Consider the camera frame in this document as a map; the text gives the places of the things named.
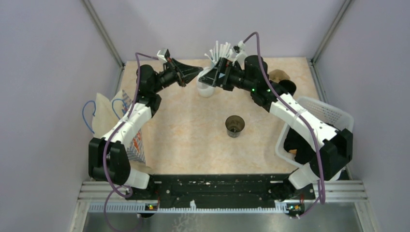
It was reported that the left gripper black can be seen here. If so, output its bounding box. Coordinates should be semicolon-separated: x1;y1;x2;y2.
152;58;203;93

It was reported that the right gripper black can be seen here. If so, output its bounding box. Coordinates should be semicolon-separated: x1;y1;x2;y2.
198;58;255;93

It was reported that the stack of white lids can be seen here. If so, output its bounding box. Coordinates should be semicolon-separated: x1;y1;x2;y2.
196;67;215;98

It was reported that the single dark coffee cup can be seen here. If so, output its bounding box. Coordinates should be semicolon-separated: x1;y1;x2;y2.
225;115;245;138

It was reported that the stack of black cups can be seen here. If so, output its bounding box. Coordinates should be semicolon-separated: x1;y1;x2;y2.
279;80;297;96

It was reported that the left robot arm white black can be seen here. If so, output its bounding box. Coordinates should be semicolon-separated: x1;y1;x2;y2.
88;58;203;200

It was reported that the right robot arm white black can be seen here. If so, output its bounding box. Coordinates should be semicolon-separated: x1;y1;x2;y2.
199;55;353;199

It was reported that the patterned paper takeout bag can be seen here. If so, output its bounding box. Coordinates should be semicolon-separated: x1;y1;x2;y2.
89;90;154;174

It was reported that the blue straw holder cup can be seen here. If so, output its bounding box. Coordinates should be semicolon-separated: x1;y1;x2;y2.
206;66;214;72

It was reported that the bundle of white straws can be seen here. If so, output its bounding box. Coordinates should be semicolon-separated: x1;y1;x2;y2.
204;41;236;66

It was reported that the brown pulp cup carrier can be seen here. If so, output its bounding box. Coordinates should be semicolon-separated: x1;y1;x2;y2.
268;69;290;83

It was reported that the white plastic basket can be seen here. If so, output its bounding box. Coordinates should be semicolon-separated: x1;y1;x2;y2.
269;95;353;189

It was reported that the black cloth in basket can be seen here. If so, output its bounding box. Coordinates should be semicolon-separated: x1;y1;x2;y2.
283;128;316;164

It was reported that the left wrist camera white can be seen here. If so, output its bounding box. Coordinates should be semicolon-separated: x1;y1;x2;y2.
157;48;170;64

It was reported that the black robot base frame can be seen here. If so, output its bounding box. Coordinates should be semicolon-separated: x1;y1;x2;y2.
127;174;316;209

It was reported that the white cable duct strip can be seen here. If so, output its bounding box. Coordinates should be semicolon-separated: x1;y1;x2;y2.
88;201;304;215

